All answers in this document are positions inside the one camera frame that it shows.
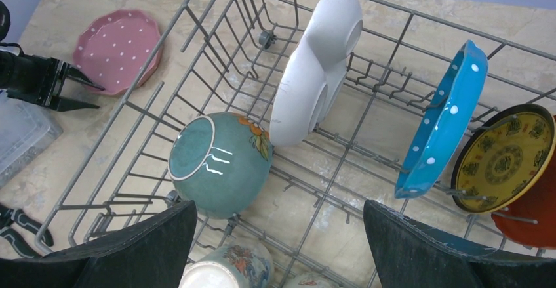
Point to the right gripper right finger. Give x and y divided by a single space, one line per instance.
409 253

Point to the cream dragon mug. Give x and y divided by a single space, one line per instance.
244 262

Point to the yellow patterned plate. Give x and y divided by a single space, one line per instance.
504 158

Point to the teal blue plate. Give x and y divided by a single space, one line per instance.
444 122

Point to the cream divided plate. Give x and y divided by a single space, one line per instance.
315 71

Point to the clear plastic tray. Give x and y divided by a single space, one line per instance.
26 131

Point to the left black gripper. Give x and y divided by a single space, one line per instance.
39 81

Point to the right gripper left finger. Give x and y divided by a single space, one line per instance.
151 253

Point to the white scalloped teal bowl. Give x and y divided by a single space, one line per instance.
221 161

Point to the grey wire dish rack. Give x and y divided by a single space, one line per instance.
109 170

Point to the pink scalloped plate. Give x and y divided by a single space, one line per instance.
114 49

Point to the orange red plate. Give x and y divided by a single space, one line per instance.
530 220

